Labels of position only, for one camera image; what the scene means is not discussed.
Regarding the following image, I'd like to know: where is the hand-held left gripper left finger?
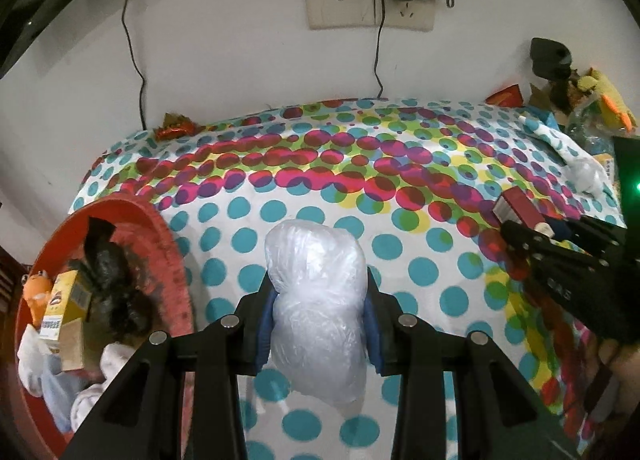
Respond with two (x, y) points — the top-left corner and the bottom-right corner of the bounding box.
(65, 285), (273, 460)

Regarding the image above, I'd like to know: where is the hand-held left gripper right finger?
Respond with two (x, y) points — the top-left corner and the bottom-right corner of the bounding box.
(365, 267), (581, 460)

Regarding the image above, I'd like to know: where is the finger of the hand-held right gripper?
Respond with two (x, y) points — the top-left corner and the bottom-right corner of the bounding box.
(552, 216), (628, 261)
(501, 221), (601, 281)

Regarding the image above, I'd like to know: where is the small red box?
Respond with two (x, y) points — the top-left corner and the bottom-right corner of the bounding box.
(492, 187), (551, 235)

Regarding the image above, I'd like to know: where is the red round tray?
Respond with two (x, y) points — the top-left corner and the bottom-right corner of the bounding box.
(12, 192), (196, 456)

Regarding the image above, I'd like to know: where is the small black plastic bag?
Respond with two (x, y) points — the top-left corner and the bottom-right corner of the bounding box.
(114, 290), (155, 341)

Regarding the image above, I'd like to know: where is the white sock ball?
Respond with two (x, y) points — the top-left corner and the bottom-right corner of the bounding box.
(100, 342), (132, 381)

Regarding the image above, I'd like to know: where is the large black plastic bag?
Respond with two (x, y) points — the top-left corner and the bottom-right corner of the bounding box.
(82, 217), (138, 303)

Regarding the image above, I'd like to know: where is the brown cardboard box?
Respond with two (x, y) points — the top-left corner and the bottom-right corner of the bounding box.
(57, 317), (101, 373)

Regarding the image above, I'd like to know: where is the white sock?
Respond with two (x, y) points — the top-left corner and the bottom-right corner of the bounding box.
(17, 327), (51, 396)
(70, 382), (108, 433)

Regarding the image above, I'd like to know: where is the yellow cardboard box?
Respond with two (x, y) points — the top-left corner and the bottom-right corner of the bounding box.
(40, 270), (93, 343)

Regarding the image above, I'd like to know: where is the blue-grey sock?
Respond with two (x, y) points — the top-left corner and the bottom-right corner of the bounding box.
(40, 355), (81, 433)

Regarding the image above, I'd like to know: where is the orange toy dog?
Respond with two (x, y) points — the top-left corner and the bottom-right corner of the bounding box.
(22, 270), (53, 325)

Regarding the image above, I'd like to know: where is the person's right hand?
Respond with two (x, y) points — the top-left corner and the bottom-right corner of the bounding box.
(585, 340), (640, 421)

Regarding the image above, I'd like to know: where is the knotted clear plastic bag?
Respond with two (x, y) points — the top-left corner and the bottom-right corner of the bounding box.
(565, 157), (608, 195)

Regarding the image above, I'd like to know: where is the blue cloth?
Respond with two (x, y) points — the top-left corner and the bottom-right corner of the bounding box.
(520, 107), (560, 131)

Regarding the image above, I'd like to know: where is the yellow plush toy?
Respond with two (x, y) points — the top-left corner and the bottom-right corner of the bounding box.
(575, 68), (638, 133)

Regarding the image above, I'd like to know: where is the open cardboard box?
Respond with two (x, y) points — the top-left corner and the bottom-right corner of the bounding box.
(527, 82), (566, 115)

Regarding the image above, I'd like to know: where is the red packet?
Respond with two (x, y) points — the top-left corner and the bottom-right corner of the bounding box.
(486, 84), (525, 106)

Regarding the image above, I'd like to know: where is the polka dot tablecloth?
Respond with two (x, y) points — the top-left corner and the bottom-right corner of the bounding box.
(67, 97), (626, 460)

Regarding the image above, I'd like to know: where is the black clamp stand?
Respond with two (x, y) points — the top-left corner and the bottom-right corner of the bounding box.
(530, 37), (573, 105)

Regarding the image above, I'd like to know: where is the red gold candy wrapper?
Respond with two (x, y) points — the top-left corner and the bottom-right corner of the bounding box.
(156, 112), (198, 141)

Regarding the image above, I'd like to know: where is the wooden slatted furniture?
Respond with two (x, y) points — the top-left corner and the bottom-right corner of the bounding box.
(0, 247), (26, 311)

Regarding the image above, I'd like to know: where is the black adapter cable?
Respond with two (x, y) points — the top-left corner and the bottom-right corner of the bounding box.
(372, 0), (388, 98)

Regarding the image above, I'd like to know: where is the wall power outlet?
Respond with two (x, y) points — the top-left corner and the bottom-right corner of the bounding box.
(372, 0), (437, 33)

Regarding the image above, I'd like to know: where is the thin black television cable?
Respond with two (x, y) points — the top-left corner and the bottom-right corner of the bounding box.
(122, 0), (148, 131)

